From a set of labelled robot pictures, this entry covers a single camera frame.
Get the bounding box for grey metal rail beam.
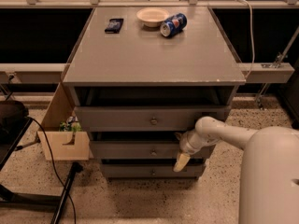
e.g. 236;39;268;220
0;63;294;84

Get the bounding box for wooden box bin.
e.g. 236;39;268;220
37;84;90;161

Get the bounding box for white cable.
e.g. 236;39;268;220
235;0;256;79

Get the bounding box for green snack bags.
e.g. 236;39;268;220
59;116;82;133

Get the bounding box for black bag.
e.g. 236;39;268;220
0;100;29;128

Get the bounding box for black stand frame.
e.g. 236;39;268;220
0;117;84;224

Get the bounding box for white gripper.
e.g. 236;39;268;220
173;130;206;172

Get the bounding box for grey drawer cabinet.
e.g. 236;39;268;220
63;7;245;167

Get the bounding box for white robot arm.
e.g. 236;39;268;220
174;117;299;224

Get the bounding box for white ceramic bowl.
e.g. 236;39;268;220
136;7;169;28

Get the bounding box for black cable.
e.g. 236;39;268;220
27;116;78;224

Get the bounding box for grey bottom drawer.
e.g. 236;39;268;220
101;164;206;178

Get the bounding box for grey drawer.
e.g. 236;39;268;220
101;164;206;178
75;105;231;132
89;139;217;161

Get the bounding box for blue pepsi can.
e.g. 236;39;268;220
160;13;187;37

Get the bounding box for grey top drawer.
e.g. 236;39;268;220
75;105;231;132

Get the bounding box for dark blue snack packet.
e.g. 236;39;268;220
105;18;123;34

